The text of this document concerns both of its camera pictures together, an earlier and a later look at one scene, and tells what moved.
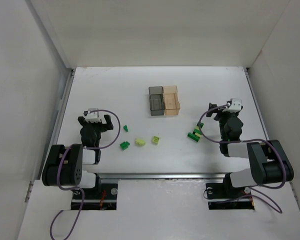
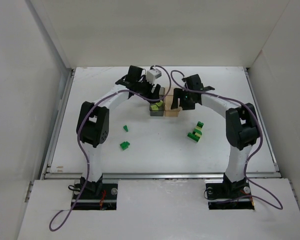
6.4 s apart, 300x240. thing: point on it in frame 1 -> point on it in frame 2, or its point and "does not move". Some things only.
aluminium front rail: x=162 y=177 does not move
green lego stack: x=196 y=134 does not move
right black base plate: x=225 y=196 does not move
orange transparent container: x=171 y=103 does not move
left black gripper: x=106 y=125 -> x=153 y=91
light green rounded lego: x=140 y=142 -> x=160 y=103
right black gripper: x=215 y=113 -> x=181 y=97
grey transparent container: x=156 y=101 does not move
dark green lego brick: x=124 y=145 does not move
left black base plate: x=102 y=197 does not move
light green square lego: x=155 y=139 -> x=154 y=107
